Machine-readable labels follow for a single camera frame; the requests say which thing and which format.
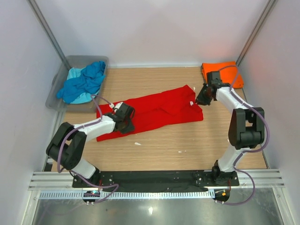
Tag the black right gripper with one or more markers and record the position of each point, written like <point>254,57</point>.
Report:
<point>200,100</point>

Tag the white slotted cable duct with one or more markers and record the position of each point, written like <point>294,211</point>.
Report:
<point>89,195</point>

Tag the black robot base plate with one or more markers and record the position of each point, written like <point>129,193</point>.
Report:
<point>196,178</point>

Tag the grey plastic bin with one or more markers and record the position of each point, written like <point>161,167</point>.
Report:
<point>76,61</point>

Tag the folded orange t shirt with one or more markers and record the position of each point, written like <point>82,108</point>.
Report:
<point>228,70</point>

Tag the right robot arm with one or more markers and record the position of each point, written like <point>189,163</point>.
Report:
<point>246,129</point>

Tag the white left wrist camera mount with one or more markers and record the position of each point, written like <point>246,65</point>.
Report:
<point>115,106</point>

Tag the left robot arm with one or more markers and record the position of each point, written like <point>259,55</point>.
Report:
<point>67,145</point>

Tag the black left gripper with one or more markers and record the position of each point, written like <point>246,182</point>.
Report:
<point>130,127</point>

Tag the light blue t shirt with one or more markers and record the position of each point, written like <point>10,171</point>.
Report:
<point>81,84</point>

